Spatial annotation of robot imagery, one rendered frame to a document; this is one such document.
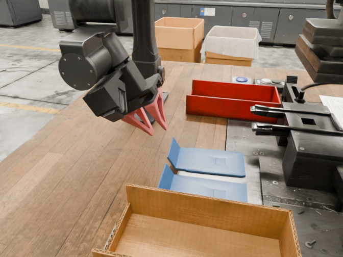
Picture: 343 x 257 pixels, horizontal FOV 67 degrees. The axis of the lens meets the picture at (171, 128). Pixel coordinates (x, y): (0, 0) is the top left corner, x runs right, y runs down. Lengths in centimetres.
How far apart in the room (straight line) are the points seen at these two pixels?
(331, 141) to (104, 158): 46
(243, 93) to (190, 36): 198
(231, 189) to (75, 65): 33
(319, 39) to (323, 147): 19
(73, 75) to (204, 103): 42
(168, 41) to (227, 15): 237
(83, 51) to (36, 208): 30
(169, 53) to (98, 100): 250
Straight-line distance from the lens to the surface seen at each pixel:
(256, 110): 62
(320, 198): 57
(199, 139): 65
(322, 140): 57
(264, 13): 502
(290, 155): 55
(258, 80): 94
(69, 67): 40
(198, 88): 84
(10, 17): 719
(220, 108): 73
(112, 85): 40
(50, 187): 57
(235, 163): 55
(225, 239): 45
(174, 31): 279
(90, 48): 40
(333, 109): 91
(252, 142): 66
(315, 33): 50
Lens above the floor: 127
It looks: 32 degrees down
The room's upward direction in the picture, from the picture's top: straight up
